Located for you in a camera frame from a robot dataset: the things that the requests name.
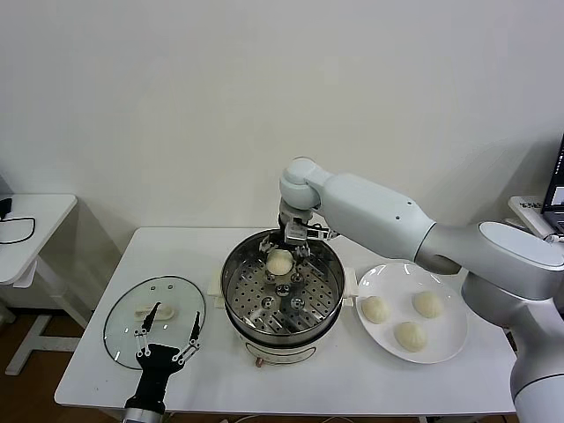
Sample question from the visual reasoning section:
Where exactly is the white side table with adapter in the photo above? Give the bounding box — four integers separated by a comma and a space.
0, 193, 96, 376

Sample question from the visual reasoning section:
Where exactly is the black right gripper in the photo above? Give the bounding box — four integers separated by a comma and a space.
259, 210, 315, 266

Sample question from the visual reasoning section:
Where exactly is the black looped cable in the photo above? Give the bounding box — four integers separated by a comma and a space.
0, 214, 37, 246

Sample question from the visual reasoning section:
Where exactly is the white round plate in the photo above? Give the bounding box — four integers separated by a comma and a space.
356, 263, 469, 365

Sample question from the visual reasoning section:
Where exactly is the dark laptop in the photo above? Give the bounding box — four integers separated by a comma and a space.
540, 130, 564, 235

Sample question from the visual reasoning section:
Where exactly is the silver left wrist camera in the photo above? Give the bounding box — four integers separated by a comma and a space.
122, 407, 167, 423

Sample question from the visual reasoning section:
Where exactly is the glass lid with cream handle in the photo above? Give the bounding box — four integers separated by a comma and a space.
103, 275, 207, 370

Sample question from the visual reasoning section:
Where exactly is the white side table with laptop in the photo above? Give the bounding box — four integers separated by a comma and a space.
508, 195, 564, 241

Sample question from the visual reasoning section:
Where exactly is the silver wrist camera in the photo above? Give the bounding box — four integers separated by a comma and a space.
122, 407, 167, 423
284, 221, 310, 244

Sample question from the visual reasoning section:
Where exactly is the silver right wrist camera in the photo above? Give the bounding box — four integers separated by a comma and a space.
284, 221, 310, 244

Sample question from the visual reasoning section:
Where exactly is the white electric cooker pot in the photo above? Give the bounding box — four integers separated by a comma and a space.
205, 266, 359, 369

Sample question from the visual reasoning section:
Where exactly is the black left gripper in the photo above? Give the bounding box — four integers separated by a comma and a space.
123, 301, 202, 412

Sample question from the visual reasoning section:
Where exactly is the white steamed baozi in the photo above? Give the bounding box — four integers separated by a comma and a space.
360, 295, 391, 325
412, 290, 445, 319
393, 321, 428, 353
265, 249, 293, 275

